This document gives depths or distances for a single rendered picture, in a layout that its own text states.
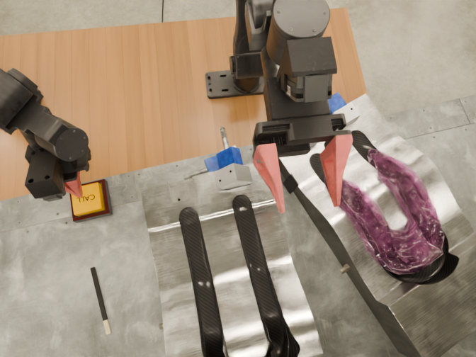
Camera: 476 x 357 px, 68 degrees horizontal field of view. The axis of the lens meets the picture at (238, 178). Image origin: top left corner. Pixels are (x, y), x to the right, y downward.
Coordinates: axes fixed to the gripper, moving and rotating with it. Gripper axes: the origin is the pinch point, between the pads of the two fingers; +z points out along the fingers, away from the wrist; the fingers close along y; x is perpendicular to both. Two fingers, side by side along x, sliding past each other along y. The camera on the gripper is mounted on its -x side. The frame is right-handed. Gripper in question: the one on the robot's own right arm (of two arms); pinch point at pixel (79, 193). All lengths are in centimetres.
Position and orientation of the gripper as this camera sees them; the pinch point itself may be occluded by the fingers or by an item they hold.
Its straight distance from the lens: 80.0
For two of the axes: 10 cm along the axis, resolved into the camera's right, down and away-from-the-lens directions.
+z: 0.8, 6.9, 7.2
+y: 9.7, -2.2, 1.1
